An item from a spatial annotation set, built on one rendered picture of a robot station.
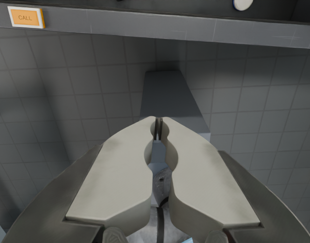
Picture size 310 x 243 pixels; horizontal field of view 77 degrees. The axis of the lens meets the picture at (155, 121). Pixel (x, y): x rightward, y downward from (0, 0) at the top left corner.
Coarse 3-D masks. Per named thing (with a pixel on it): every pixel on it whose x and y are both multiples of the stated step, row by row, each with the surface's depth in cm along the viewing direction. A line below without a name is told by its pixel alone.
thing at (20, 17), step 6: (12, 12) 32; (18, 12) 32; (24, 12) 32; (30, 12) 32; (36, 12) 32; (18, 18) 33; (24, 18) 33; (30, 18) 33; (36, 18) 33; (42, 18) 33; (18, 24) 33; (24, 24) 33; (30, 24) 33; (36, 24) 33
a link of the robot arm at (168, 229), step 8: (160, 208) 46; (168, 208) 47; (160, 216) 43; (168, 216) 43; (160, 224) 42; (168, 224) 42; (160, 232) 41; (168, 232) 41; (176, 232) 41; (160, 240) 40; (168, 240) 40; (176, 240) 40; (184, 240) 40; (192, 240) 40
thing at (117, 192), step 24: (144, 120) 12; (120, 144) 10; (144, 144) 10; (96, 168) 8; (120, 168) 8; (144, 168) 8; (96, 192) 7; (120, 192) 7; (144, 192) 7; (72, 216) 6; (96, 216) 6; (120, 216) 6; (144, 216) 7
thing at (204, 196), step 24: (168, 120) 12; (168, 144) 10; (192, 144) 10; (192, 168) 8; (216, 168) 8; (192, 192) 7; (216, 192) 7; (240, 192) 7; (192, 216) 7; (216, 216) 6; (240, 216) 6
